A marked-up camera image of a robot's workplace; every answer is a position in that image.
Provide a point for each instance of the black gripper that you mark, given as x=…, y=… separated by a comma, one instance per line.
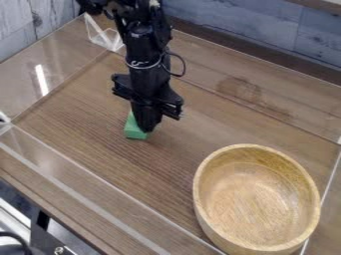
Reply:
x=148, y=90

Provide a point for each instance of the green rectangular block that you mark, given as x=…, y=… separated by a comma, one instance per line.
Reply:
x=133, y=131

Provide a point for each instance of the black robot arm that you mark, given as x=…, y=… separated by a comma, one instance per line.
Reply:
x=145, y=30

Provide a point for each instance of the wooden bowl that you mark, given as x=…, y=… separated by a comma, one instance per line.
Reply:
x=256, y=200

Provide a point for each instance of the clear acrylic corner bracket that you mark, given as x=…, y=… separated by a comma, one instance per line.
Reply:
x=105, y=38

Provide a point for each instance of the black table leg bracket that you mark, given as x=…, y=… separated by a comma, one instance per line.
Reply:
x=43, y=241

